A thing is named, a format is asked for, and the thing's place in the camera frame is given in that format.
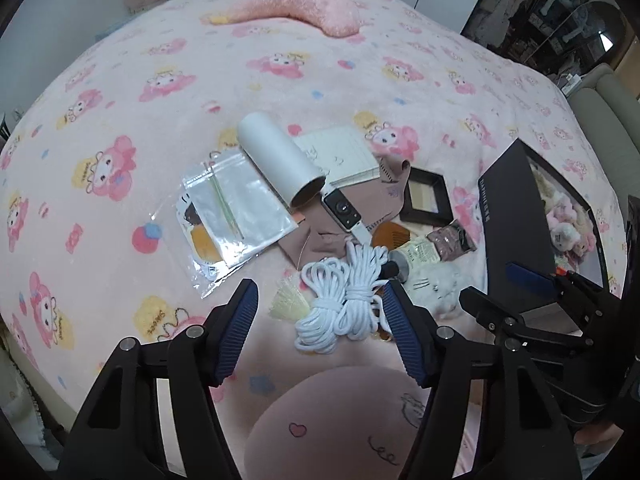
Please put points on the white device with black button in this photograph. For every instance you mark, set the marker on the white device with black button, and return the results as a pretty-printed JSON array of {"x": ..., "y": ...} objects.
[{"x": 342, "y": 208}]

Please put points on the glass display cabinet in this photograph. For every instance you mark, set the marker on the glass display cabinet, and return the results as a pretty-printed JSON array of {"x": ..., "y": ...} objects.
[{"x": 550, "y": 10}]

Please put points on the beige sofa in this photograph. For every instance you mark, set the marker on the beige sofa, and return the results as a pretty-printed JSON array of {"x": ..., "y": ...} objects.
[{"x": 607, "y": 110}]

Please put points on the pink plush crescent pillow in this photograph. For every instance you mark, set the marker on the pink plush crescent pillow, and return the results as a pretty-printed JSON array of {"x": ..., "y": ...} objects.
[{"x": 300, "y": 2}]

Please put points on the cream tube with black cap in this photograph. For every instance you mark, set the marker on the cream tube with black cap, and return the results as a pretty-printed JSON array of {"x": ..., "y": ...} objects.
[{"x": 415, "y": 255}]

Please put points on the white notebook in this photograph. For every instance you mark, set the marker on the white notebook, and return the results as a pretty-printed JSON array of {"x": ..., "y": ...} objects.
[{"x": 340, "y": 152}]

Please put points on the clear zip bag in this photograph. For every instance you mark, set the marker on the clear zip bag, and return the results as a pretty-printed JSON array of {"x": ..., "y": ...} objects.
[{"x": 250, "y": 205}]

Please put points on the black square frame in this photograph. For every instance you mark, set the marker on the black square frame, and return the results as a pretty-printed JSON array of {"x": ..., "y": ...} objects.
[{"x": 406, "y": 195}]

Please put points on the tan bear plush toy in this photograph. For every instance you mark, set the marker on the tan bear plush toy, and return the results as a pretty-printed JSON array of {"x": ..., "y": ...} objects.
[{"x": 542, "y": 180}]

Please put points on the brown cloth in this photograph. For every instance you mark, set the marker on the brown cloth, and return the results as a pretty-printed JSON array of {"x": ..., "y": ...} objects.
[{"x": 325, "y": 240}]

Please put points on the black storage box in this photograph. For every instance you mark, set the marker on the black storage box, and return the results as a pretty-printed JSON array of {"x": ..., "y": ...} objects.
[{"x": 515, "y": 210}]

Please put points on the cartoon sticker packet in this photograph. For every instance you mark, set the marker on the cartoon sticker packet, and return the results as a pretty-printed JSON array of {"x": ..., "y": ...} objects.
[{"x": 200, "y": 242}]

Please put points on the small cream plush toy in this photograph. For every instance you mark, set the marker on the small cream plush toy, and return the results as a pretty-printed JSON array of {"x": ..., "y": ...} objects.
[{"x": 562, "y": 234}]

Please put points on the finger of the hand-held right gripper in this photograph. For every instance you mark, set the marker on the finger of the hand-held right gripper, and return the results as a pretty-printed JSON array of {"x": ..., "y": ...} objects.
[
  {"x": 527, "y": 280},
  {"x": 492, "y": 310}
]

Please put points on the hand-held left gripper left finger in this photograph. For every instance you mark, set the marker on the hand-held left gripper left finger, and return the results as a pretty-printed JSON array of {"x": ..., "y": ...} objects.
[{"x": 240, "y": 330}]

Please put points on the brown glitter pouch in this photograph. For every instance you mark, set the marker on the brown glitter pouch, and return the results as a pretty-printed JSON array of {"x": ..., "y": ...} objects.
[{"x": 452, "y": 240}]

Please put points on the pink printed blanket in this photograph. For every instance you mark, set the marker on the pink printed blanket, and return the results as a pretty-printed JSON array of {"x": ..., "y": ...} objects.
[{"x": 150, "y": 110}]

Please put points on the pink plush toy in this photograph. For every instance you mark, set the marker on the pink plush toy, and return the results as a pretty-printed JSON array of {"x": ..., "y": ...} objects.
[{"x": 557, "y": 210}]

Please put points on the brown wooden comb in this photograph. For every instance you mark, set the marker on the brown wooden comb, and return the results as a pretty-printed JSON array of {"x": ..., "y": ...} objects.
[{"x": 387, "y": 235}]

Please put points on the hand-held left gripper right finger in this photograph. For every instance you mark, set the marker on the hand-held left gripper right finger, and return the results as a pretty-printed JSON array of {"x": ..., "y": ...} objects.
[{"x": 405, "y": 330}]

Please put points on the pale yellow tassel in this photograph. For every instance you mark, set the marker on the pale yellow tassel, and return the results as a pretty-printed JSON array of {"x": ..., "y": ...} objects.
[{"x": 287, "y": 305}]

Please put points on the white power strip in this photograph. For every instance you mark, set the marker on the white power strip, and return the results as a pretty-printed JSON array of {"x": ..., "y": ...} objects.
[{"x": 572, "y": 81}]

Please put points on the white lace cloth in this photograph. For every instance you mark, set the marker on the white lace cloth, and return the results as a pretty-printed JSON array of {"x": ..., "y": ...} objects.
[{"x": 20, "y": 410}]

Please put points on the white plush toy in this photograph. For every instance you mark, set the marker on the white plush toy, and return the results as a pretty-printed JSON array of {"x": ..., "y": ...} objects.
[{"x": 440, "y": 285}]

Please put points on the tan plush with pink bow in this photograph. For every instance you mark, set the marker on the tan plush with pink bow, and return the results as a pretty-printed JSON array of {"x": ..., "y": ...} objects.
[{"x": 585, "y": 240}]

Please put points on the white paper roll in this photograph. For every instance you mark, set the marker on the white paper roll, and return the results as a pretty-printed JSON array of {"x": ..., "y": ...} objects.
[{"x": 275, "y": 160}]

